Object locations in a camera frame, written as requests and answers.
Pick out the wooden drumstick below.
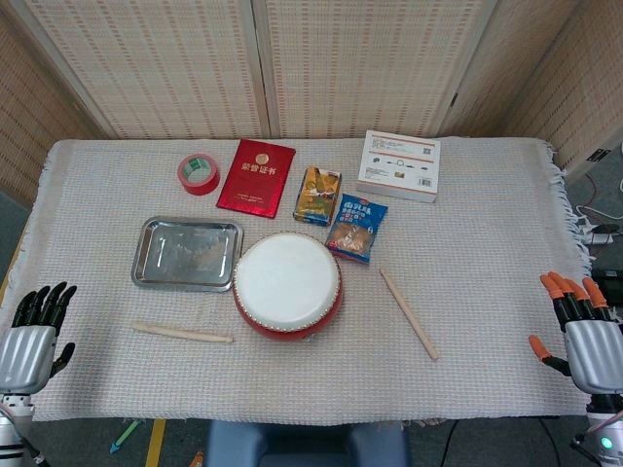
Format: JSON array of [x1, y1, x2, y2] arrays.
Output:
[[130, 319, 235, 344], [379, 267, 440, 361]]

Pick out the red tape roll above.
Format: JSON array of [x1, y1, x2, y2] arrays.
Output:
[[175, 153, 222, 197]]

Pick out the red drum with white skin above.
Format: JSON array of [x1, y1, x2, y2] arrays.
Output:
[[231, 232, 345, 341]]

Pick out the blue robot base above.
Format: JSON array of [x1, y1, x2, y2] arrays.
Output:
[[202, 418, 411, 467]]

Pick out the white cable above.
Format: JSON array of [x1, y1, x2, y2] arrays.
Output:
[[576, 177, 623, 220]]

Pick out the red certificate booklet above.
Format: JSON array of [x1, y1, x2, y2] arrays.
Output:
[[215, 138, 297, 220]]

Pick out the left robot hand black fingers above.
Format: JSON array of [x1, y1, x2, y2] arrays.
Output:
[[0, 280, 79, 395]]

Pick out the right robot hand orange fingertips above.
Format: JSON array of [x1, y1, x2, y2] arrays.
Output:
[[529, 270, 623, 395]]

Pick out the white woven tablecloth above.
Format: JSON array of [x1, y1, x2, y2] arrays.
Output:
[[0, 135, 617, 429]]

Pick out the bamboo folding screen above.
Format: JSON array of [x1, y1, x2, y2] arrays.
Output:
[[0, 0, 623, 181]]

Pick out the black box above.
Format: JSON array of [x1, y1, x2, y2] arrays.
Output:
[[591, 268, 623, 306]]

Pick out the white product box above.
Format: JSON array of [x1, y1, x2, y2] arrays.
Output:
[[355, 128, 443, 204]]

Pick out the blue snack bag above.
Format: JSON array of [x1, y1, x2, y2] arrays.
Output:
[[324, 193, 389, 265]]

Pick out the yellow snack box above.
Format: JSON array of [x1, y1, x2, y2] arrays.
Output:
[[292, 165, 343, 228]]

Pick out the red cable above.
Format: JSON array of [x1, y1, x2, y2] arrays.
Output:
[[582, 172, 601, 206]]

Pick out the rectangular stainless steel tray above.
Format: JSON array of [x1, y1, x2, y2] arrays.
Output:
[[129, 215, 244, 293]]

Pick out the yellow floor tape strip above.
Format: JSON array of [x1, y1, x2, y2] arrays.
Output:
[[144, 418, 167, 467]]

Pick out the black floor cable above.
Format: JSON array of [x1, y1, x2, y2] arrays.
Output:
[[537, 417, 565, 467], [440, 418, 461, 467]]

